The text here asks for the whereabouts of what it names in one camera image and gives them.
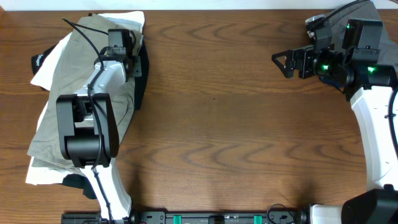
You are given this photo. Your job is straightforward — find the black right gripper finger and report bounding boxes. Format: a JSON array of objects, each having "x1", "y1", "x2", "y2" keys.
[
  {"x1": 272, "y1": 50, "x2": 294, "y2": 60},
  {"x1": 272, "y1": 56, "x2": 294, "y2": 78}
]

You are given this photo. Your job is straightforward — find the olive green shorts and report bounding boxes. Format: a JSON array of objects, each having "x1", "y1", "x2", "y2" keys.
[{"x1": 28, "y1": 14, "x2": 142, "y2": 173}]

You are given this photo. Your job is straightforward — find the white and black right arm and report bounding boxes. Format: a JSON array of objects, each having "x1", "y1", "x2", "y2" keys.
[{"x1": 271, "y1": 45, "x2": 397, "y2": 223}]

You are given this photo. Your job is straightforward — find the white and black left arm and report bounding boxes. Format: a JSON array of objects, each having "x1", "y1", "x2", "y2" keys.
[{"x1": 56, "y1": 47, "x2": 149, "y2": 223}]

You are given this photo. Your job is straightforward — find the grey shorts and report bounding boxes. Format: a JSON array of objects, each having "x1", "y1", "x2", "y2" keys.
[{"x1": 329, "y1": 1, "x2": 397, "y2": 71}]

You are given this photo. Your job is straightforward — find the black garment under t-shirt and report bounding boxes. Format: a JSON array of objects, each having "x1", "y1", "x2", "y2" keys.
[{"x1": 26, "y1": 45, "x2": 150, "y2": 200}]

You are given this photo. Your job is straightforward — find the white graphic t-shirt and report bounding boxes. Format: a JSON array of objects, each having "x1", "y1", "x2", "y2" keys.
[{"x1": 25, "y1": 11, "x2": 146, "y2": 186}]

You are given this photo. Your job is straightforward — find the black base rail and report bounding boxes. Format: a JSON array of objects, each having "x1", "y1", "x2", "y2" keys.
[{"x1": 60, "y1": 204, "x2": 310, "y2": 224}]

